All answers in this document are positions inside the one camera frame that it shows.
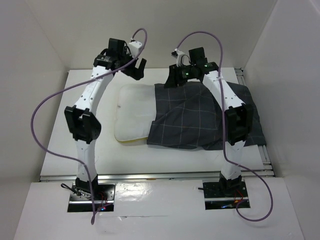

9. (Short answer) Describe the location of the white pillow with yellow edge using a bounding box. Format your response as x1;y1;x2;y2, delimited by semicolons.
114;84;157;143

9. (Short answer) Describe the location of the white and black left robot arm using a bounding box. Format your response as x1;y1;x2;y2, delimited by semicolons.
64;38;147;200

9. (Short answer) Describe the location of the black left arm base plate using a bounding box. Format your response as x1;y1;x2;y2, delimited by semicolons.
60;183;116;213

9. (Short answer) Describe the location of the aluminium frame rail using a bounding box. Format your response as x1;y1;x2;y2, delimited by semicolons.
38;67;276;182

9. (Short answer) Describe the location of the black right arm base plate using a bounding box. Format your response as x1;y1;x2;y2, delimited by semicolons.
197;181;251;210

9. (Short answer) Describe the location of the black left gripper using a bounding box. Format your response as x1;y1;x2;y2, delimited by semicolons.
118;48;146;81

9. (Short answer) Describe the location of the dark grey checked pillowcase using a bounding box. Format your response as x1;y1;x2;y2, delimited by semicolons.
146;81;267;151

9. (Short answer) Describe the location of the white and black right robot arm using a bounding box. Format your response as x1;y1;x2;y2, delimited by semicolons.
164;47;254;196

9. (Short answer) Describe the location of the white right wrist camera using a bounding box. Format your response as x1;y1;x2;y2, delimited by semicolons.
171;48;187;67

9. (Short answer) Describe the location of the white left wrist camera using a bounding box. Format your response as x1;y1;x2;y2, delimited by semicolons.
127;40;143;58

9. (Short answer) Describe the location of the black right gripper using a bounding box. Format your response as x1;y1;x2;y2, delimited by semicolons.
163;63;196;89

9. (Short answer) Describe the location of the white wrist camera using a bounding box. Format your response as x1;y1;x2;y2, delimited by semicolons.
171;48;187;67
127;40;143;58

